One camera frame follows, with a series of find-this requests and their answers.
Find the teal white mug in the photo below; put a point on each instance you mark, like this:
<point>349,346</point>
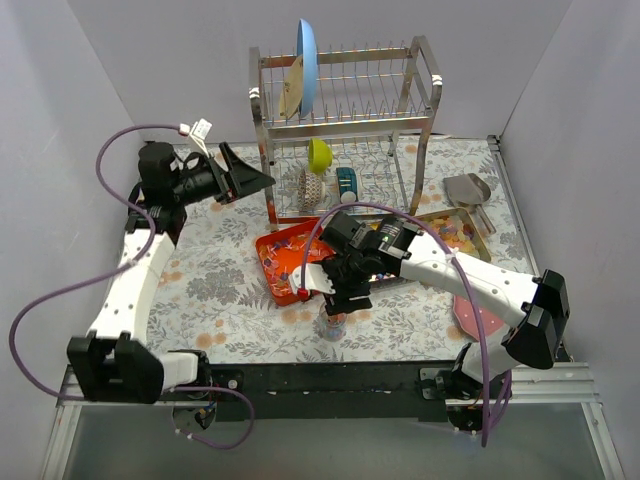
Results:
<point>347,185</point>

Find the light blue plate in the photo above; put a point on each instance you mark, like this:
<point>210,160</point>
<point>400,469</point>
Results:
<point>307,49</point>

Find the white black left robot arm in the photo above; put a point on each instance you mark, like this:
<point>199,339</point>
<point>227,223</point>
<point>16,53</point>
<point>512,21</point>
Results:
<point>111,361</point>

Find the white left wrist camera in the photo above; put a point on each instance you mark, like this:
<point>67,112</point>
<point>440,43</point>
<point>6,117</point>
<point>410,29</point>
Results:
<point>197,134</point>

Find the patterned ceramic bowl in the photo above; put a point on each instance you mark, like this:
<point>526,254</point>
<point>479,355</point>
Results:
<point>311,190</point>

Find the star candy tin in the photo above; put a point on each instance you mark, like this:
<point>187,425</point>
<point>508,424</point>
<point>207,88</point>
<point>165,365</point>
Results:
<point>386,280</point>

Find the pink polka dot plate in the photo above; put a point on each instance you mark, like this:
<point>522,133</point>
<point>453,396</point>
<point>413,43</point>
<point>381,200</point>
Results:
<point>465,318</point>

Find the metal scoop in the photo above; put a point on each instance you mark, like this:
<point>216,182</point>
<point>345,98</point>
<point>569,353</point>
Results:
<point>470,191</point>

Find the clear glass jar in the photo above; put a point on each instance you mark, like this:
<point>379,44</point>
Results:
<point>332,327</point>

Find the yellow-green bowl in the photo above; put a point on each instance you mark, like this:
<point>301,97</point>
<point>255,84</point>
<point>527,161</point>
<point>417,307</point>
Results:
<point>320,156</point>

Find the aluminium frame rail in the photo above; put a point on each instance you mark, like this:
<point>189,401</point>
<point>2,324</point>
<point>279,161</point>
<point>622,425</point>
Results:
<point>554,428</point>

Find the gold tin of candies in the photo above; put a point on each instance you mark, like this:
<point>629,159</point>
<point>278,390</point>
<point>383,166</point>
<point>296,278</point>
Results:
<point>456,228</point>

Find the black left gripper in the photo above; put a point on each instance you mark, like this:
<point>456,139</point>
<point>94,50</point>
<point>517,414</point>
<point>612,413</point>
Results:
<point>228,180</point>

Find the orange lollipop candy tin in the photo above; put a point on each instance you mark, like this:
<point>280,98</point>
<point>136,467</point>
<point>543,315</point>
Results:
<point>279,254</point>

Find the steel two-tier dish rack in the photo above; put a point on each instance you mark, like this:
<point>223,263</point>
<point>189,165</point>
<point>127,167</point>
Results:
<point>374,106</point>

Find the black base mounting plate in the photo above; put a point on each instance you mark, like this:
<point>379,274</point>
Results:
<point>355,390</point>

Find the beige plate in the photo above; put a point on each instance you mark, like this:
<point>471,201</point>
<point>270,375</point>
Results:
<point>292,93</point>

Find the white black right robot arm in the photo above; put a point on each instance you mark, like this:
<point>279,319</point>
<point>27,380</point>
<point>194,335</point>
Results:
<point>535,309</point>

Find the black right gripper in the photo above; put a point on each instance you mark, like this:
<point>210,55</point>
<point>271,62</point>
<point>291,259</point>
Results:
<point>347,304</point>

